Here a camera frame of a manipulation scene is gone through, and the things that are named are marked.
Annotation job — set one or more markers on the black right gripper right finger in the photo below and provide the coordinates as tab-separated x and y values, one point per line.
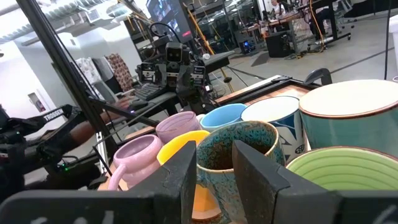
295	205

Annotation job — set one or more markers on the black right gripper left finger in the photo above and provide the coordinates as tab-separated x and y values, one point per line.
155	205

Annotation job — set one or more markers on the pink ribbed mug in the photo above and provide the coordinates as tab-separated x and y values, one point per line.
177	124

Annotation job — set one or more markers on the teal brown speckled mug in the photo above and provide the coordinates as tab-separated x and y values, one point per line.
214	177

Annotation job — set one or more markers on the teal cup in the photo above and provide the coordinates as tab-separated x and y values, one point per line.
348	130

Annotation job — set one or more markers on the blue white patterned mug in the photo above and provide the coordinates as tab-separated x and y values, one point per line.
270	109

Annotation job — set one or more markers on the person's forearm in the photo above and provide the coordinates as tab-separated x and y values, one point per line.
84	132

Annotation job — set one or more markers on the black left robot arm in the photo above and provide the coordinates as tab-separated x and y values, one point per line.
199	102

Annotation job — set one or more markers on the grey desk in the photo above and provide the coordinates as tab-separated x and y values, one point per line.
161	99

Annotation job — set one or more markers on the black keyboard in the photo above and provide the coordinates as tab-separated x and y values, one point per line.
149	91

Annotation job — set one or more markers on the small white ball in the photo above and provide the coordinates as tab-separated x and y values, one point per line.
206	56

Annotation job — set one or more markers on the black computer mouse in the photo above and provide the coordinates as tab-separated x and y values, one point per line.
138	104

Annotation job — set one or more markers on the black platform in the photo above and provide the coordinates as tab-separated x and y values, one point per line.
217	60

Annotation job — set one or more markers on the pink bubble-shaped mug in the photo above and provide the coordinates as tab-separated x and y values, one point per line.
136	155

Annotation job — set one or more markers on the person's hand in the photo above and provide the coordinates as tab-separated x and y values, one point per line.
126	102

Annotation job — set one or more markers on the brown patterned cloth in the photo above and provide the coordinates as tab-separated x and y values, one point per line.
119	71

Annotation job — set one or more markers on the green ribbed mug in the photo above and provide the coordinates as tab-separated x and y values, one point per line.
342	171

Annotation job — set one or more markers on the light blue mug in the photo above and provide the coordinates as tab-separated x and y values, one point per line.
220	116

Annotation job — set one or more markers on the large monitor screen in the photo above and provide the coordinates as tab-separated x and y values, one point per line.
168	15

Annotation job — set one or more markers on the yellow mug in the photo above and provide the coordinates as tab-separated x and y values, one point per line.
177	146

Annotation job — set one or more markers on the blue-lit electronic device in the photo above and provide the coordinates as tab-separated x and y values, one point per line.
247	46

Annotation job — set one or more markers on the white patterned cloth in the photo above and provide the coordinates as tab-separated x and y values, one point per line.
88	70

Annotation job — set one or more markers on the black box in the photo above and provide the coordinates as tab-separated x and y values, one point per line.
278	45

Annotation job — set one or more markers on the wooden desk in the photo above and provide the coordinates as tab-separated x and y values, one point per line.
280	20

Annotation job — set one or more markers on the person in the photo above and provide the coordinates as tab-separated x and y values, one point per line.
276	7

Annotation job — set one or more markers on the grey chair armrest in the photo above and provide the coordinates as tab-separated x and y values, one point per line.
318	74

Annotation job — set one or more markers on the black desk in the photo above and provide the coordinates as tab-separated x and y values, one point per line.
332	18

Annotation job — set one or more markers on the white object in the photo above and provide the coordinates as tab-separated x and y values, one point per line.
395	37

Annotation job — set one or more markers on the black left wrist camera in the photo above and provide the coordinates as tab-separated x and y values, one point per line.
174	53

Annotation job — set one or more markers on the black station frame post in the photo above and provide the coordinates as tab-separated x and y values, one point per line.
60	62

